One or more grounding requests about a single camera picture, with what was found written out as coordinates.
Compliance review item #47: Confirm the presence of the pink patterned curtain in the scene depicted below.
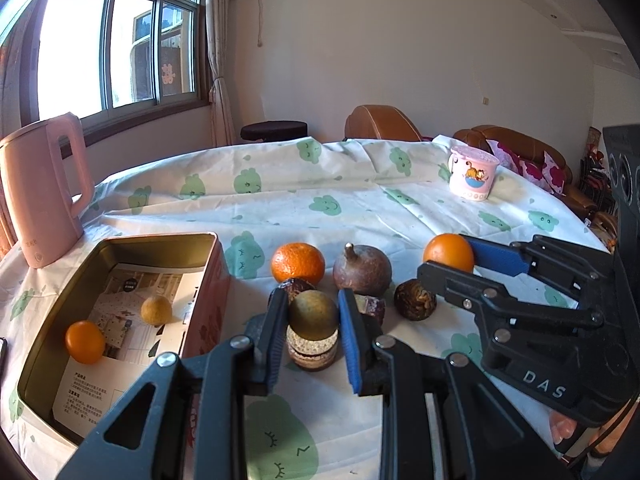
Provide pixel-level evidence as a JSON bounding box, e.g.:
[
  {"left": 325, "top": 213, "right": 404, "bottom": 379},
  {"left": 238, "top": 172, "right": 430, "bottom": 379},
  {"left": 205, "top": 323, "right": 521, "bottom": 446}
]
[{"left": 0, "top": 35, "right": 23, "bottom": 261}]

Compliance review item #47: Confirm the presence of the small orange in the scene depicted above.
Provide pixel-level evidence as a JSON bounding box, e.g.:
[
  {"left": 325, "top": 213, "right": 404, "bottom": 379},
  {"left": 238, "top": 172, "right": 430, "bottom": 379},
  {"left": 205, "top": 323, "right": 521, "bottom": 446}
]
[{"left": 65, "top": 321, "right": 107, "bottom": 365}]

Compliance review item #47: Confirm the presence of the rectangular metal tin box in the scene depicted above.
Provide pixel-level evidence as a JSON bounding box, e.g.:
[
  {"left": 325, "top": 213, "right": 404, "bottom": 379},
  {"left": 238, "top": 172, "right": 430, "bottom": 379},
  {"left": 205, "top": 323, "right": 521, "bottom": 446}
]
[{"left": 15, "top": 232, "right": 233, "bottom": 448}]

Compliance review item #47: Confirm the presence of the round black stool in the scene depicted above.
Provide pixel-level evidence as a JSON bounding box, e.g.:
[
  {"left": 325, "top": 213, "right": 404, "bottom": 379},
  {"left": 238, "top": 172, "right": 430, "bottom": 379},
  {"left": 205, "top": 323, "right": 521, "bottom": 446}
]
[{"left": 240, "top": 120, "right": 309, "bottom": 143}]

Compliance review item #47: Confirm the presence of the beige curtain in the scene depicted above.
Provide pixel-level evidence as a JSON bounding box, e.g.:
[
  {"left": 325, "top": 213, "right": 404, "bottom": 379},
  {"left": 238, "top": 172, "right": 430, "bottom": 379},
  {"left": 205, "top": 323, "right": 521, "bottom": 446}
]
[{"left": 205, "top": 0, "right": 238, "bottom": 148}]

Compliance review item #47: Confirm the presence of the pink cartoon mug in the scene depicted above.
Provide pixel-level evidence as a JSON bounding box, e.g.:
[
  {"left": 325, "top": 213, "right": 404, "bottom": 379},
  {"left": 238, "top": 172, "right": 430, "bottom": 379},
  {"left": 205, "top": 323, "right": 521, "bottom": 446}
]
[{"left": 446, "top": 145, "right": 501, "bottom": 202}]

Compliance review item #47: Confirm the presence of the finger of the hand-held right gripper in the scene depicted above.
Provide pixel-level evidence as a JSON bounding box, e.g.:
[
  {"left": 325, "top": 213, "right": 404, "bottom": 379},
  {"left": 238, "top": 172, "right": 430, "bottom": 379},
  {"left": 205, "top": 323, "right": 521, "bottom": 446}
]
[
  {"left": 459, "top": 232, "right": 618, "bottom": 311},
  {"left": 416, "top": 260, "right": 606, "bottom": 346}
]

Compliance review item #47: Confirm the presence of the pink electric kettle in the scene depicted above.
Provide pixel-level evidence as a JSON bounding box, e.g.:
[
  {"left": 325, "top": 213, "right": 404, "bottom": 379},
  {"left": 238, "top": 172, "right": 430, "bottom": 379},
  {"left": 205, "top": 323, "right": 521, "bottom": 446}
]
[{"left": 0, "top": 112, "right": 96, "bottom": 271}]

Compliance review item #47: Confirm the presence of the printed paper leaflet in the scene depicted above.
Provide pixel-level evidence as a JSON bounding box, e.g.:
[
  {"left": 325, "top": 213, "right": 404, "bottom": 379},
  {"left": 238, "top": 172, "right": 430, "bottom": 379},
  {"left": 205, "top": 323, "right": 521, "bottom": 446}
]
[{"left": 52, "top": 262, "right": 211, "bottom": 441}]

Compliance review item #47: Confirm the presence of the dark snack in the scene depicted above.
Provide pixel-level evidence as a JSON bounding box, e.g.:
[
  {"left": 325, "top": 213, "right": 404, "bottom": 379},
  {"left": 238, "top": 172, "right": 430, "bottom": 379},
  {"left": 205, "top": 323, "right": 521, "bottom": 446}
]
[{"left": 357, "top": 294, "right": 386, "bottom": 328}]

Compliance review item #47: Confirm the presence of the sliding glass window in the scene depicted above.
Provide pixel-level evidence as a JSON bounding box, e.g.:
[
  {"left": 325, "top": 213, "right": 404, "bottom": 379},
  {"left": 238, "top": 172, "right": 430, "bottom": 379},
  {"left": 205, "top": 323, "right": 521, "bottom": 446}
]
[{"left": 0, "top": 0, "right": 208, "bottom": 136}]

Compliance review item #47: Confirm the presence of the tangerine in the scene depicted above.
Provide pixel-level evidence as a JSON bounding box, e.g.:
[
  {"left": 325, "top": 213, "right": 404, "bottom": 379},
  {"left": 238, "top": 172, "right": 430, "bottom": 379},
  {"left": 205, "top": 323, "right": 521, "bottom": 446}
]
[{"left": 271, "top": 242, "right": 326, "bottom": 285}]

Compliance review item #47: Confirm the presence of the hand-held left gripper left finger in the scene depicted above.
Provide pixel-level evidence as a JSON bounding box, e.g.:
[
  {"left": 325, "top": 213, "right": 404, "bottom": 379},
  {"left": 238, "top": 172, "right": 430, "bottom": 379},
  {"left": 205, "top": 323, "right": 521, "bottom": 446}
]
[{"left": 55, "top": 287, "right": 291, "bottom": 480}]

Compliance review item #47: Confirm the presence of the smooth orange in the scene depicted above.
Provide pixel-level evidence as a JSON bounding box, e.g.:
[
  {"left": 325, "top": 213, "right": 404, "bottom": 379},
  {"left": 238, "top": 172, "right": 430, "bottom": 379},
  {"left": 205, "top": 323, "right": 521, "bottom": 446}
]
[{"left": 423, "top": 233, "right": 475, "bottom": 273}]

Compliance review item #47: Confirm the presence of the white tablecloth with green prints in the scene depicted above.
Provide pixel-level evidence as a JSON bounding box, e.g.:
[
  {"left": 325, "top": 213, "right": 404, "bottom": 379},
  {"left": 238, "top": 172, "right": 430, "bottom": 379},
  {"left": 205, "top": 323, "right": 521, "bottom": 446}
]
[{"left": 0, "top": 135, "right": 613, "bottom": 480}]

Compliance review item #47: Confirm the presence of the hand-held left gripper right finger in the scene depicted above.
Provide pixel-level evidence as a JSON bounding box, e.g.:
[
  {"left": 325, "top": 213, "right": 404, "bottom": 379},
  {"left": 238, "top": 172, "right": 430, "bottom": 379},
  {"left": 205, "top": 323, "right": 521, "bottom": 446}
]
[{"left": 337, "top": 287, "right": 573, "bottom": 480}]

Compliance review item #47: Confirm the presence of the small yellow round fruit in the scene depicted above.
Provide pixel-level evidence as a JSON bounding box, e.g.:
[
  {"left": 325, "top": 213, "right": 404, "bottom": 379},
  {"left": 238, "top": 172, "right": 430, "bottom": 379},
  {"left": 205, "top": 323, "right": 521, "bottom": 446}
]
[{"left": 140, "top": 295, "right": 174, "bottom": 325}]

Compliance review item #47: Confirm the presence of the dark cluttered rack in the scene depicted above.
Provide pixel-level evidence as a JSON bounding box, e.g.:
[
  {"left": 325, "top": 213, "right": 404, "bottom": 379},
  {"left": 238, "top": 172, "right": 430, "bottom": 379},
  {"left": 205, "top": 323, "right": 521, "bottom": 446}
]
[{"left": 580, "top": 127, "right": 621, "bottom": 221}]

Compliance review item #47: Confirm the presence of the floral pink cushion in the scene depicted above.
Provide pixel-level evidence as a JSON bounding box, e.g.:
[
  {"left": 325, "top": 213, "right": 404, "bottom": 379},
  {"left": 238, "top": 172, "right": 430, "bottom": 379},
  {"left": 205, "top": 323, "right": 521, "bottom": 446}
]
[
  {"left": 486, "top": 139, "right": 526, "bottom": 173},
  {"left": 517, "top": 152, "right": 573, "bottom": 196}
]

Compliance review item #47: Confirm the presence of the person's right hand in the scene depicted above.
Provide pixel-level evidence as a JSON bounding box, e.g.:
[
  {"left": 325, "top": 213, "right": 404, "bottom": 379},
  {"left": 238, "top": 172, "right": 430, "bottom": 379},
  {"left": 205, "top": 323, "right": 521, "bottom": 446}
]
[{"left": 547, "top": 406, "right": 622, "bottom": 461}]

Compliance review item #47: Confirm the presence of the dark wrinkled passion fruit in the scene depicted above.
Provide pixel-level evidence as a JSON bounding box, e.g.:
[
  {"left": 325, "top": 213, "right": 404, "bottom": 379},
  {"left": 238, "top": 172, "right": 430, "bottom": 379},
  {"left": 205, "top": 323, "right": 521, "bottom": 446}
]
[{"left": 393, "top": 280, "right": 437, "bottom": 321}]

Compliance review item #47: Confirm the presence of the brown mangosteen fruit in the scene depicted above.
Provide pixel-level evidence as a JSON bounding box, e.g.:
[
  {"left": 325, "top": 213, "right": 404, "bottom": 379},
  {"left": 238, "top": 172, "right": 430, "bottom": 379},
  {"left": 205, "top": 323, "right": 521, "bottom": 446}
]
[{"left": 332, "top": 242, "right": 392, "bottom": 297}]

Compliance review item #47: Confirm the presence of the brown leather sofa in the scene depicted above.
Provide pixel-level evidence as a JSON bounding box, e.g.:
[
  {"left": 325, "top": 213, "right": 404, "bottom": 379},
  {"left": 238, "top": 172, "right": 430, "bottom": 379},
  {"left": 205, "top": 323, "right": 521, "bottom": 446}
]
[{"left": 452, "top": 125, "right": 618, "bottom": 251}]

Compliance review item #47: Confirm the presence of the olive brown round fruit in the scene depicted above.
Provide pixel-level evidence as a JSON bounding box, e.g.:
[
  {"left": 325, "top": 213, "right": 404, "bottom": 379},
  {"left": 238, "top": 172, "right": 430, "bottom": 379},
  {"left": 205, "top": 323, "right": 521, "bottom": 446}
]
[{"left": 287, "top": 290, "right": 341, "bottom": 342}]

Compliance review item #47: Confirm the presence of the brown leather armchair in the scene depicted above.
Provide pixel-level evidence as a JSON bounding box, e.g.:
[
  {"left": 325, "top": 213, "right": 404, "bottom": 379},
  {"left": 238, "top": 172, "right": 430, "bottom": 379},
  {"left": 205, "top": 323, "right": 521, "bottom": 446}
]
[{"left": 344, "top": 105, "right": 426, "bottom": 143}]

